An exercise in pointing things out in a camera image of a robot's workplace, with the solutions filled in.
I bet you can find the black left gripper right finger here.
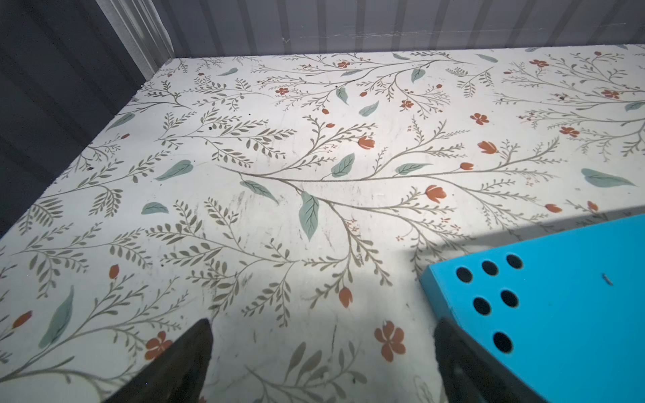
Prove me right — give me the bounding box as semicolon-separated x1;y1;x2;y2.
433;318;544;402

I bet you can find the blue folder with black inside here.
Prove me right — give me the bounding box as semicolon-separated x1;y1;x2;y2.
420;215;644;402

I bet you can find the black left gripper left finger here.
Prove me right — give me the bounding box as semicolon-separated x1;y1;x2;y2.
107;318;213;402

